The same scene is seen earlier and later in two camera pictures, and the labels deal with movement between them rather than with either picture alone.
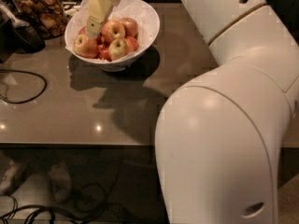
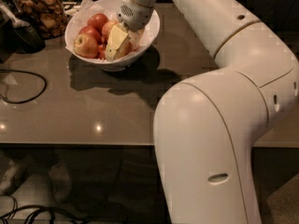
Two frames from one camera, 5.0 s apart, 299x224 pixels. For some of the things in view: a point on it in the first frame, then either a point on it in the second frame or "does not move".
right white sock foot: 61,182 does not move
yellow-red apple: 112,30 does not move
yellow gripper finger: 100,6 → 117,37
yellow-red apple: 85,47 does not move
